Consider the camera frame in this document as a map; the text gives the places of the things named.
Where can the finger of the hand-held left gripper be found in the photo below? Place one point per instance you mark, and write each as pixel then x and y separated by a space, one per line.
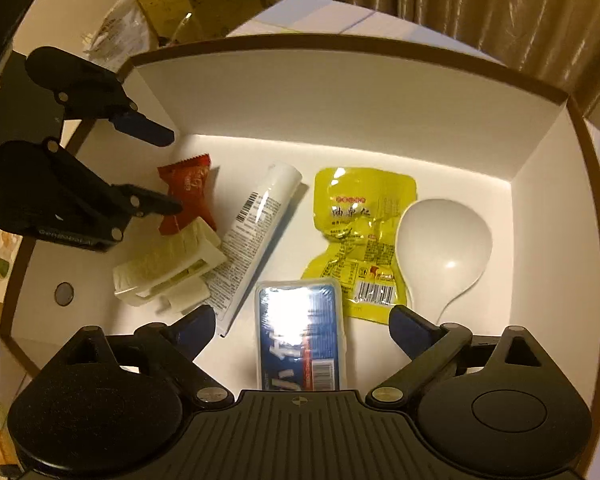
pixel 142 129
pixel 150 202

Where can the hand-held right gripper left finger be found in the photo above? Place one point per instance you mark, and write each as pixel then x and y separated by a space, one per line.
pixel 200 327

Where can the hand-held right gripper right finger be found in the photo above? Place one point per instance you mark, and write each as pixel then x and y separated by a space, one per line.
pixel 409 330

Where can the red candy packet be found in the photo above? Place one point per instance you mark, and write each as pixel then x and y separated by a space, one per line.
pixel 190 180

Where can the cream hair claw clip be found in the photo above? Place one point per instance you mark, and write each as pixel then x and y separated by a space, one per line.
pixel 170 255

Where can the white plastic ladle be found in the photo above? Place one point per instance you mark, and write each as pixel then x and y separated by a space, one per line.
pixel 445 240

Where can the blue and white plastic case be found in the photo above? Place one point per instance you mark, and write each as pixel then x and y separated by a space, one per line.
pixel 300 330

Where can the white squeeze tube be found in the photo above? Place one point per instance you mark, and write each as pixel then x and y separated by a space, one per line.
pixel 250 240

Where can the yellow snack packet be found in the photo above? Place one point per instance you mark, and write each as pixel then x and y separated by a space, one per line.
pixel 350 210

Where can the brown cardboard box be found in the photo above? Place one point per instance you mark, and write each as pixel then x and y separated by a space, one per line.
pixel 330 110

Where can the shiny beige curtain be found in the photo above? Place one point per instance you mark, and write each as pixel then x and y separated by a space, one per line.
pixel 480 0

